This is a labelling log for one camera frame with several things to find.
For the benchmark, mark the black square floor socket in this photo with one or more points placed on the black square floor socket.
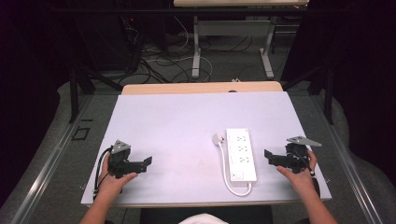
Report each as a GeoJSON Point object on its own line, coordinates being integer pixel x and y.
{"type": "Point", "coordinates": [81, 133]}

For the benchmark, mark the aluminium floor rail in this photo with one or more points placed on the aluminium floor rail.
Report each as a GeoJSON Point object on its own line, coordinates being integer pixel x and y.
{"type": "Point", "coordinates": [351, 168]}
{"type": "Point", "coordinates": [46, 171]}

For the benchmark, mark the white power strip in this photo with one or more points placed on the white power strip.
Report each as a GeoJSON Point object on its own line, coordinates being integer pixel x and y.
{"type": "Point", "coordinates": [241, 155]}

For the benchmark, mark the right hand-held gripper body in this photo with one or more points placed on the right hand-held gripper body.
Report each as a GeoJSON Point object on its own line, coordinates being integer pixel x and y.
{"type": "Point", "coordinates": [297, 155]}

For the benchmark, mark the wooden table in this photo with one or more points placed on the wooden table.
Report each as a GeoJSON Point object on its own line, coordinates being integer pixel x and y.
{"type": "Point", "coordinates": [186, 88]}

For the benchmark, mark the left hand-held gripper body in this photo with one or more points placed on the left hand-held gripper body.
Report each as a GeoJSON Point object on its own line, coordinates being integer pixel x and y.
{"type": "Point", "coordinates": [120, 155]}

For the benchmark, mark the black equipment with red light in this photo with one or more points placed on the black equipment with red light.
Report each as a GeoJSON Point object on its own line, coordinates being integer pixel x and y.
{"type": "Point", "coordinates": [109, 40]}

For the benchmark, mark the white table cover board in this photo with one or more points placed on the white table cover board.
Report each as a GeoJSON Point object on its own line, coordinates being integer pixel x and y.
{"type": "Point", "coordinates": [180, 130]}

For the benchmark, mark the person's white clothing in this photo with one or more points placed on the person's white clothing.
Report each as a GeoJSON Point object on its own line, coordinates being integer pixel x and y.
{"type": "Point", "coordinates": [204, 219]}

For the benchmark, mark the person's left hand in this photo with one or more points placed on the person's left hand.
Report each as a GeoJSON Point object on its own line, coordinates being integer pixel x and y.
{"type": "Point", "coordinates": [113, 185]}

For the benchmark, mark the black metal stand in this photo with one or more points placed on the black metal stand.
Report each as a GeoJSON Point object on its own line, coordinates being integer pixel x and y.
{"type": "Point", "coordinates": [74, 93]}
{"type": "Point", "coordinates": [328, 93]}

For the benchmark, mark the white plug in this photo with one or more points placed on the white plug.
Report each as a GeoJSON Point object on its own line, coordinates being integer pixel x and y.
{"type": "Point", "coordinates": [217, 139]}

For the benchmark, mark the dark curtain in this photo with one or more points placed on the dark curtain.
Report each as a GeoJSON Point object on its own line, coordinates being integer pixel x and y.
{"type": "Point", "coordinates": [28, 77]}
{"type": "Point", "coordinates": [367, 77]}

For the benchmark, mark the white-framed desk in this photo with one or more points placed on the white-framed desk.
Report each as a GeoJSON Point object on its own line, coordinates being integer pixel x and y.
{"type": "Point", "coordinates": [233, 28]}

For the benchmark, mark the person's right hand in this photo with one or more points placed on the person's right hand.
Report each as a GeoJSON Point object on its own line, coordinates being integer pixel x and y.
{"type": "Point", "coordinates": [299, 180]}

